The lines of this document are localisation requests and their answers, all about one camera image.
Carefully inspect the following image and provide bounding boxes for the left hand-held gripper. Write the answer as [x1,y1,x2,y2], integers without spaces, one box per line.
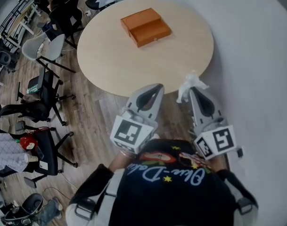
[109,83,164,154]

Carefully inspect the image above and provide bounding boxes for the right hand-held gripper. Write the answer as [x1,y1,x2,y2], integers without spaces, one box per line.
[189,88,236,160]

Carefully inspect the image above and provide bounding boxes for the white tissue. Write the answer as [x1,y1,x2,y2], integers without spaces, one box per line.
[176,71,209,103]

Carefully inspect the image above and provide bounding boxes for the orange wooden drawer box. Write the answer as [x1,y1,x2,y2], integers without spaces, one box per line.
[120,8,173,48]

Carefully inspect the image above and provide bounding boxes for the person's left forearm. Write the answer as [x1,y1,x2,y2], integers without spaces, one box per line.
[107,149,134,171]

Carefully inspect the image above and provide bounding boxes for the person's right forearm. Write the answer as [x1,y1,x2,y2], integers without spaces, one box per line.
[209,154,229,174]

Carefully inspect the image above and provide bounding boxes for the person's black printed shirt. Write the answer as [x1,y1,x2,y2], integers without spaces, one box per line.
[70,138,259,226]

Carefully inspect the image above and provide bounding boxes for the grey shell chair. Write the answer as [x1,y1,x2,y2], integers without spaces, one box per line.
[22,33,77,74]

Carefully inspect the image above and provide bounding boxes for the green packet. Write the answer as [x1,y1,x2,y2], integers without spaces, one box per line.
[26,83,40,94]

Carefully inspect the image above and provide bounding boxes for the reclined black office chair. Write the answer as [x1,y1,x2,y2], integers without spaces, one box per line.
[0,101,51,123]

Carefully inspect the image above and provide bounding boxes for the red plush toy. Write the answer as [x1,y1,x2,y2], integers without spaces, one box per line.
[19,135,39,152]

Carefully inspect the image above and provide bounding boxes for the paper cup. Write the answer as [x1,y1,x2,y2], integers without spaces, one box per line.
[24,153,38,163]

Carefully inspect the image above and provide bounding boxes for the white checked cloth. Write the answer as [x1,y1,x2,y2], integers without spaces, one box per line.
[0,133,28,173]

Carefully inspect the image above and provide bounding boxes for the black round-backed office chair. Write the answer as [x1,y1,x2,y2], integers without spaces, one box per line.
[4,193,44,226]

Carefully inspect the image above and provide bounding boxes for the thin gold bracelet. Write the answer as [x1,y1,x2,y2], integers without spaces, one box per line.
[119,149,134,159]

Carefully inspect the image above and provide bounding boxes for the white shoulder strap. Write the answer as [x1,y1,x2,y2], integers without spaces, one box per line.
[65,168,125,226]
[224,177,254,226]

